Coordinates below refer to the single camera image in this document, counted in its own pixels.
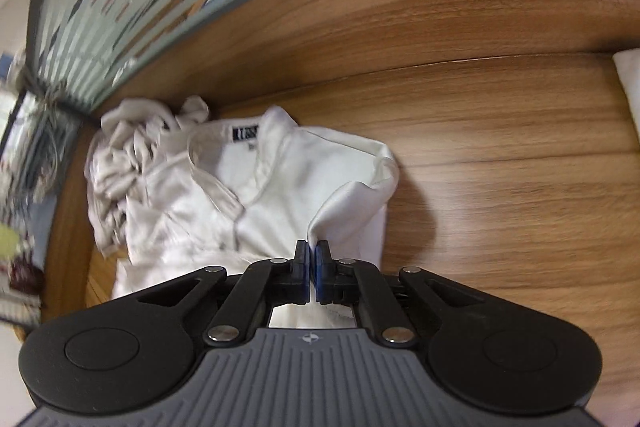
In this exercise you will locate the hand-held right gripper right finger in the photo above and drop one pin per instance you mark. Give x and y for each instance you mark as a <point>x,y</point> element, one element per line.
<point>322,272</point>

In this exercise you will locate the white satin button shirt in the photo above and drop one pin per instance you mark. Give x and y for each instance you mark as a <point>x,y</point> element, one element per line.
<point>280,187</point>

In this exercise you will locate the crumpled beige garment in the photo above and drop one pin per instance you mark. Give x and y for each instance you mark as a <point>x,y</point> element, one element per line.
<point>120,157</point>

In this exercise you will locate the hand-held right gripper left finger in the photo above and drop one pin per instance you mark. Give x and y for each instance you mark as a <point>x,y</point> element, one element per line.
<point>302,272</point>

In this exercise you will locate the folded beige garment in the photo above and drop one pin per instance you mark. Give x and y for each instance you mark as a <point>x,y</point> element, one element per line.
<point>630,82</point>

